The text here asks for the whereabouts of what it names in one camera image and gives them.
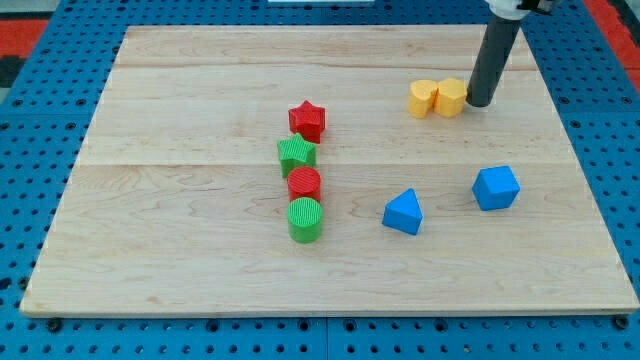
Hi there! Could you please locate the light wooden board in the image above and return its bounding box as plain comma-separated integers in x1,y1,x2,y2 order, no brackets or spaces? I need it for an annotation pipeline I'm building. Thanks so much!
20,25,639,318

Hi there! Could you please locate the blue triangle block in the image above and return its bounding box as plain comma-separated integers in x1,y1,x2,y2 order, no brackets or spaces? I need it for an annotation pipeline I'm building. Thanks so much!
382,188,423,235

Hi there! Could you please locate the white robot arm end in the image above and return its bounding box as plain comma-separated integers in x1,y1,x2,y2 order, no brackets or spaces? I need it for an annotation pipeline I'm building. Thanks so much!
484,0,562,21

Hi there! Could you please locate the green star block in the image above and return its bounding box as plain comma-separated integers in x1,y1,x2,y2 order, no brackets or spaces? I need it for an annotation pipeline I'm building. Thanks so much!
277,133,316,178

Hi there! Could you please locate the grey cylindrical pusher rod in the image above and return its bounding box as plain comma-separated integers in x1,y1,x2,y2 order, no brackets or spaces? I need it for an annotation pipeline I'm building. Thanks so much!
466,15,521,108

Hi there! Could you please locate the yellow hexagon block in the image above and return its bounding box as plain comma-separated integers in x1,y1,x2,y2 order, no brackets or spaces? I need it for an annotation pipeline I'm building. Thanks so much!
434,78,467,118

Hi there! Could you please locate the blue cube block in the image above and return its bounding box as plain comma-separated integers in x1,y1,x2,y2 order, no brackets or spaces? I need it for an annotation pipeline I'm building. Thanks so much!
472,166,520,211

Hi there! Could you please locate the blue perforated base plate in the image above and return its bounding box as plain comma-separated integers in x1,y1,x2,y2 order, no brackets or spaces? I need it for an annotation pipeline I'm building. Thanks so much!
1,1,639,359

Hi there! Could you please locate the red cylinder block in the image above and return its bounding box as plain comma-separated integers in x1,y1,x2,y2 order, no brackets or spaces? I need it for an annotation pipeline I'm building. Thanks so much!
286,166,322,202

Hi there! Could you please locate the green cylinder block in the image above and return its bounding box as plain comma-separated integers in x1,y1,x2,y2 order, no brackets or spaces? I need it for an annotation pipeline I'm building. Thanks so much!
287,197,323,243

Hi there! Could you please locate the yellow heart block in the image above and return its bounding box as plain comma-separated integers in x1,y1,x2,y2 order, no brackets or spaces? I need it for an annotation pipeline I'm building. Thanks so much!
407,79,438,119

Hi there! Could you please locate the red star block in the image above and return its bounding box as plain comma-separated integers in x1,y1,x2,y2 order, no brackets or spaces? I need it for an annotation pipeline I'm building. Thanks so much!
288,100,326,144

